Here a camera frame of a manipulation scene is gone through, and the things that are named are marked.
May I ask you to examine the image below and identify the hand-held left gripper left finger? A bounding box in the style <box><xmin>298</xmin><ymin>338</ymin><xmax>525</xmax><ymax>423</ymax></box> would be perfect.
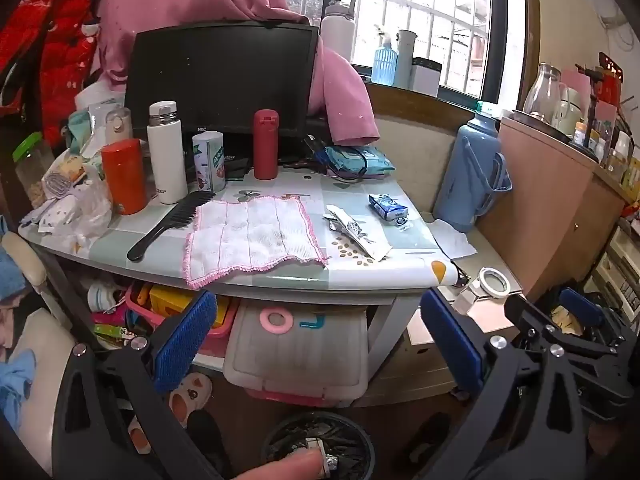
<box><xmin>51</xmin><ymin>289</ymin><xmax>223</xmax><ymax>480</ymax></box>

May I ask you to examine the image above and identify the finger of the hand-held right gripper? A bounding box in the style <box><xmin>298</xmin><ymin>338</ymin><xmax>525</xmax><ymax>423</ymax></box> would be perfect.
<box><xmin>504</xmin><ymin>294</ymin><xmax>634</xmax><ymax>418</ymax></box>
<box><xmin>559</xmin><ymin>287</ymin><xmax>637</xmax><ymax>349</ymax></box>

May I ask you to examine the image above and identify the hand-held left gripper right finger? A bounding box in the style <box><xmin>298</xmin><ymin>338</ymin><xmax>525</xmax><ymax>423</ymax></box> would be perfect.
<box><xmin>419</xmin><ymin>287</ymin><xmax>587</xmax><ymax>480</ymax></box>

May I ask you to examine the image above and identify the white tissue paper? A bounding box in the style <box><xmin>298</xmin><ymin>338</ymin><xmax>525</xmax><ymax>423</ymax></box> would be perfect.
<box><xmin>429</xmin><ymin>219</ymin><xmax>479</xmax><ymax>261</ymax></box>

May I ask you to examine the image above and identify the silver wrapper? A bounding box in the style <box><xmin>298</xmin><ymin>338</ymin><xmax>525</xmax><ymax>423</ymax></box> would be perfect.
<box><xmin>322</xmin><ymin>204</ymin><xmax>394</xmax><ymax>262</ymax></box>

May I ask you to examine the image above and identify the blue white packet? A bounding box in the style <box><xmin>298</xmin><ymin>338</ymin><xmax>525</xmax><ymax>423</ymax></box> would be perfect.
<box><xmin>368</xmin><ymin>193</ymin><xmax>410</xmax><ymax>224</ymax></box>

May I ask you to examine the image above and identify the black trash bin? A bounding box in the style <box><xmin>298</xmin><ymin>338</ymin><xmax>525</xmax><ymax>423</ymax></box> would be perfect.
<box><xmin>260</xmin><ymin>411</ymin><xmax>377</xmax><ymax>480</ymax></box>

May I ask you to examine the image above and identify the person's left hand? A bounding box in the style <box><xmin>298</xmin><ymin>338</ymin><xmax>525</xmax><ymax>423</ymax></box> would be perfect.
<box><xmin>232</xmin><ymin>449</ymin><xmax>322</xmax><ymax>480</ymax></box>

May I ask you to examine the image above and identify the beige low table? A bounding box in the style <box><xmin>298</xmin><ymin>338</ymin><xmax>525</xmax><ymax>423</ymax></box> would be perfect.
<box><xmin>400</xmin><ymin>210</ymin><xmax>524</xmax><ymax>362</ymax></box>

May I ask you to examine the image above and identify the pink plastic basket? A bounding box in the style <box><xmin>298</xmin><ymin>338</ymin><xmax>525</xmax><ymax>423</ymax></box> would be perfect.
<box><xmin>125</xmin><ymin>282</ymin><xmax>241</xmax><ymax>357</ymax></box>

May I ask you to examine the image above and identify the yellow box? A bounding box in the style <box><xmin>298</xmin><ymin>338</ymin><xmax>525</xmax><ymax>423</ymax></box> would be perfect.
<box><xmin>150</xmin><ymin>285</ymin><xmax>232</xmax><ymax>332</ymax></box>

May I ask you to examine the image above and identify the beige cartoon slipper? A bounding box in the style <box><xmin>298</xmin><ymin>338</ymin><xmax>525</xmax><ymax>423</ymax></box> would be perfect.
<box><xmin>167</xmin><ymin>374</ymin><xmax>214</xmax><ymax>429</ymax></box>

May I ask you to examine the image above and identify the wooden cabinet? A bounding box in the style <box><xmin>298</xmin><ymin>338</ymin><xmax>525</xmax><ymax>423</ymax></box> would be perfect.
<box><xmin>472</xmin><ymin>116</ymin><xmax>632</xmax><ymax>307</ymax></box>

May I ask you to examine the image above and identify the translucent plastic storage box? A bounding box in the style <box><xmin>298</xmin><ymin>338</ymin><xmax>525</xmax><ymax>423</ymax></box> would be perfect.
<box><xmin>222</xmin><ymin>297</ymin><xmax>371</xmax><ymax>409</ymax></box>

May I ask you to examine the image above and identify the black comb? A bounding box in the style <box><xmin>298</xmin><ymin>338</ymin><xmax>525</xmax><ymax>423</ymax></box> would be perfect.
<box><xmin>127</xmin><ymin>190</ymin><xmax>217</xmax><ymax>263</ymax></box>

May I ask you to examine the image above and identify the white cloth with pink edge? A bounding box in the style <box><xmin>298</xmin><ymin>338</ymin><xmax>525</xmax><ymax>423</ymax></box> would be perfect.
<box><xmin>184</xmin><ymin>195</ymin><xmax>329</xmax><ymax>290</ymax></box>

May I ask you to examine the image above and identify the beige chair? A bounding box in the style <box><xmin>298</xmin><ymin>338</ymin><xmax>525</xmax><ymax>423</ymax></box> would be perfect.
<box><xmin>0</xmin><ymin>232</ymin><xmax>77</xmax><ymax>477</ymax></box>

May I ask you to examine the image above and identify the large blue thermos jug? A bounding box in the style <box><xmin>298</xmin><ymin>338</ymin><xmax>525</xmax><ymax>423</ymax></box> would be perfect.
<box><xmin>432</xmin><ymin>109</ymin><xmax>514</xmax><ymax>234</ymax></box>

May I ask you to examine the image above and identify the clear plastic bag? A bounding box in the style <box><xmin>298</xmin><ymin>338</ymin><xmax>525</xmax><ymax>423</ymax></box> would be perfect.
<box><xmin>20</xmin><ymin>155</ymin><xmax>114</xmax><ymax>242</ymax></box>

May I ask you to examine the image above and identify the orange cylindrical container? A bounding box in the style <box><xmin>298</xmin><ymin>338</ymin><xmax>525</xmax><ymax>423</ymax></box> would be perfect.
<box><xmin>101</xmin><ymin>138</ymin><xmax>150</xmax><ymax>216</ymax></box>

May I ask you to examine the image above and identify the blue cloth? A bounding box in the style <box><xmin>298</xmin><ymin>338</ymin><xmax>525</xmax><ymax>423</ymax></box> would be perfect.
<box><xmin>0</xmin><ymin>347</ymin><xmax>39</xmax><ymax>429</ymax></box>

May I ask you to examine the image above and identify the green white canister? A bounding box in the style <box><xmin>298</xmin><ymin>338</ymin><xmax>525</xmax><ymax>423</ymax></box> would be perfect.
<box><xmin>192</xmin><ymin>131</ymin><xmax>226</xmax><ymax>194</ymax></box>

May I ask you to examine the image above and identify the white thermos flask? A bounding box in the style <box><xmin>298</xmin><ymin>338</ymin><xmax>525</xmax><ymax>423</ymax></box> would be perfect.
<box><xmin>146</xmin><ymin>101</ymin><xmax>189</xmax><ymax>206</ymax></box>

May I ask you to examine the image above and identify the patterned tablecloth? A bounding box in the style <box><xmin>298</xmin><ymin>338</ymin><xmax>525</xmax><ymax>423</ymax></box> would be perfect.
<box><xmin>20</xmin><ymin>160</ymin><xmax>464</xmax><ymax>294</ymax></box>

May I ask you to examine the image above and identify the white kettle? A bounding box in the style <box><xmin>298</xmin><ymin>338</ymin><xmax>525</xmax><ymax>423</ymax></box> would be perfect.
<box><xmin>555</xmin><ymin>85</ymin><xmax>584</xmax><ymax>137</ymax></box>

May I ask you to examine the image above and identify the blue wet wipes pack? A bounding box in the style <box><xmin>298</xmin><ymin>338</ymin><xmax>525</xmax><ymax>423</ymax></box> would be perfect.
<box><xmin>324</xmin><ymin>146</ymin><xmax>395</xmax><ymax>180</ymax></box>

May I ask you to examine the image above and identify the red thermos flask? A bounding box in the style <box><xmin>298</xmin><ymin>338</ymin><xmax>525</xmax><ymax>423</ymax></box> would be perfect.
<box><xmin>252</xmin><ymin>109</ymin><xmax>280</xmax><ymax>181</ymax></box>

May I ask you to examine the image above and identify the glass jar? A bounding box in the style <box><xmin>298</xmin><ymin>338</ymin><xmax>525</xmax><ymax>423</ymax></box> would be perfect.
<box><xmin>522</xmin><ymin>63</ymin><xmax>564</xmax><ymax>116</ymax></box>

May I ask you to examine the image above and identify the small beige flask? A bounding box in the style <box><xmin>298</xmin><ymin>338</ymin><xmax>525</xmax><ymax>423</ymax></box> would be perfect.
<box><xmin>105</xmin><ymin>107</ymin><xmax>134</xmax><ymax>144</ymax></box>

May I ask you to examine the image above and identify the clear jar with green lid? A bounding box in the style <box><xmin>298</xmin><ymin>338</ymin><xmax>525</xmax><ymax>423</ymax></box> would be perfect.
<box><xmin>12</xmin><ymin>131</ymin><xmax>56</xmax><ymax>209</ymax></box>

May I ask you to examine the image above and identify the white box with dark top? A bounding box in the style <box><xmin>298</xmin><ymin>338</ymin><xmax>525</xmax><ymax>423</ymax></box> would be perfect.
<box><xmin>410</xmin><ymin>56</ymin><xmax>444</xmax><ymax>99</ymax></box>

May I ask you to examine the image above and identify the black computer monitor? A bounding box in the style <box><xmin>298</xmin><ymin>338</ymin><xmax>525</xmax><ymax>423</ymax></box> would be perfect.
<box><xmin>124</xmin><ymin>20</ymin><xmax>321</xmax><ymax>137</ymax></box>

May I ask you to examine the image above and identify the blue spray bottle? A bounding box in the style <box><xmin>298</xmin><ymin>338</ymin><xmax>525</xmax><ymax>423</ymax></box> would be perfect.
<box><xmin>371</xmin><ymin>25</ymin><xmax>400</xmax><ymax>86</ymax></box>

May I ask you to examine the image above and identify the tall white cup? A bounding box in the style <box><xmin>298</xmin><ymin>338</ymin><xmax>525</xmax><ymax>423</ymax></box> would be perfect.
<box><xmin>394</xmin><ymin>29</ymin><xmax>419</xmax><ymax>90</ymax></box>

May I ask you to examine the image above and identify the white water bottle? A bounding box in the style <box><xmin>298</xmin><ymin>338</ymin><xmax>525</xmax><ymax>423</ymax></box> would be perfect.
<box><xmin>320</xmin><ymin>0</ymin><xmax>357</xmax><ymax>64</ymax></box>

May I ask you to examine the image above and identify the red hanging garment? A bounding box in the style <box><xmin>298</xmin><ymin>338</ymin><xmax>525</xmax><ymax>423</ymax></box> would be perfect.
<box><xmin>0</xmin><ymin>0</ymin><xmax>109</xmax><ymax>147</ymax></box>

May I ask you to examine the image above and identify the window with metal grille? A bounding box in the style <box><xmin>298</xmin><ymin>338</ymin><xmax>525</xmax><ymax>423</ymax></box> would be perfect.
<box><xmin>282</xmin><ymin>0</ymin><xmax>509</xmax><ymax>104</ymax></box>

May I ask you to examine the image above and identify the white ring-shaped gadget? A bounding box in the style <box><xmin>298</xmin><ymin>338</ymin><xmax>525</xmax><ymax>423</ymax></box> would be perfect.
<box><xmin>452</xmin><ymin>266</ymin><xmax>524</xmax><ymax>319</ymax></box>

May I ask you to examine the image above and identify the pink ring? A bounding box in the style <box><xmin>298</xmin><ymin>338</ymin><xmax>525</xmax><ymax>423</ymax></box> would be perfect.
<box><xmin>259</xmin><ymin>308</ymin><xmax>294</xmax><ymax>334</ymax></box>

